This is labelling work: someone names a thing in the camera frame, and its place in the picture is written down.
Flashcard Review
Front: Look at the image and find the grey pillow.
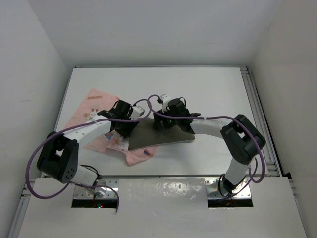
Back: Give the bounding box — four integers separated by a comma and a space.
128, 118, 195, 151

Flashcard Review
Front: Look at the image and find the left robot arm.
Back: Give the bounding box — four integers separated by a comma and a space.
37, 100, 145, 186

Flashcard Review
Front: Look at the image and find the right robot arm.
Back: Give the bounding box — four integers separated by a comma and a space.
153, 94, 266, 198

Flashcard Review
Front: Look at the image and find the white front cover board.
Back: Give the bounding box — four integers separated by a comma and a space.
19, 178, 306, 238

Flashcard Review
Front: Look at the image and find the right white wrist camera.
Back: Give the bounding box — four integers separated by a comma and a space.
157, 94, 172, 113

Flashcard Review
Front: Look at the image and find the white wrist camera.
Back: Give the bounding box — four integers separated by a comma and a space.
157, 94, 172, 113
129, 106, 145, 120

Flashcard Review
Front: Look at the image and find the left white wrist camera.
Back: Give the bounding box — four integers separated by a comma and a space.
129, 106, 145, 120

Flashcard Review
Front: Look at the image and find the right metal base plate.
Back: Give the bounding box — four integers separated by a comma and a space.
205, 178, 253, 199

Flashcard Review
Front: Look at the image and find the metal base plate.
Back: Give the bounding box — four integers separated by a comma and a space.
73, 179, 119, 200
205, 178, 253, 199

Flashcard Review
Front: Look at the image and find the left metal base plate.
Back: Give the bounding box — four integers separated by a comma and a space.
73, 179, 119, 200

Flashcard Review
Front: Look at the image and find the right aluminium frame rail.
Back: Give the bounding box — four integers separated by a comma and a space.
240, 66, 282, 177

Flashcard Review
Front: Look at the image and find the aluminium frame rail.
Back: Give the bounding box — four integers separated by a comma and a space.
7, 184, 31, 238
240, 66, 282, 177

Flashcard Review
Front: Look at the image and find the left aluminium frame rail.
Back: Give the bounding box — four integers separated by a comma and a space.
7, 184, 31, 238

